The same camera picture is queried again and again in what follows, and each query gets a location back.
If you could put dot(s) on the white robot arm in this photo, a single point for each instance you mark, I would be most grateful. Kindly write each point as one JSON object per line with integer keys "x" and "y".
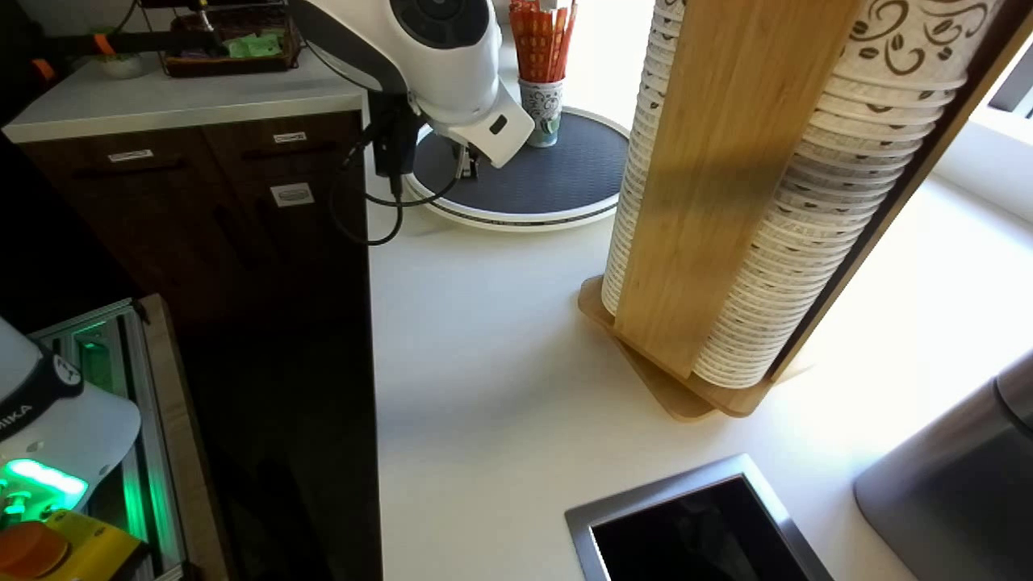
{"x": 437, "y": 57}

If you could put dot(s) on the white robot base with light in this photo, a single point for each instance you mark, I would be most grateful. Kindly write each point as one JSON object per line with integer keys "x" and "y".
{"x": 59, "y": 432}

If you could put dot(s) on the patterned paper cup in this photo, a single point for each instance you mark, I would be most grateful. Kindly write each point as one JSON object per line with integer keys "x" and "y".
{"x": 545, "y": 104}

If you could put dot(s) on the wooden cup dispenser stand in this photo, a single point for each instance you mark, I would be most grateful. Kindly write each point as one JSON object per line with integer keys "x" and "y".
{"x": 743, "y": 86}

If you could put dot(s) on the round grey turntable tray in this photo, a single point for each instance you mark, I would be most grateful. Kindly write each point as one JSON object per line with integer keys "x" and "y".
{"x": 545, "y": 189}

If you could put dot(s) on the dark wooden cabinet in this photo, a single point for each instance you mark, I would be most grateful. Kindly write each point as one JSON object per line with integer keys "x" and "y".
{"x": 251, "y": 230}

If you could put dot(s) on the left stack of paper cups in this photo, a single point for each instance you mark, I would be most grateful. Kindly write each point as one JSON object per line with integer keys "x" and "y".
{"x": 650, "y": 104}

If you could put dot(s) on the stack of paper cups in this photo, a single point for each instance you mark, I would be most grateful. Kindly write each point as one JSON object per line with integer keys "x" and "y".
{"x": 888, "y": 87}
{"x": 650, "y": 104}

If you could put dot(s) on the wooden tray with green item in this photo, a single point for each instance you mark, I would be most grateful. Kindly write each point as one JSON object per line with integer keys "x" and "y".
{"x": 245, "y": 40}

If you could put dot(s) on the right stack of paper cups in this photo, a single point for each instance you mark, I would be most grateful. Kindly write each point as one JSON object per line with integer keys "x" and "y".
{"x": 888, "y": 87}

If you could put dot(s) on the grey metal appliance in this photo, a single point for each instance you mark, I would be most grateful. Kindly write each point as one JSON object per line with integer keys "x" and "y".
{"x": 957, "y": 497}

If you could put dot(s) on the yellow emergency stop box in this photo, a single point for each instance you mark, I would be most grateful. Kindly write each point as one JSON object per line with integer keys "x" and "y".
{"x": 65, "y": 545}

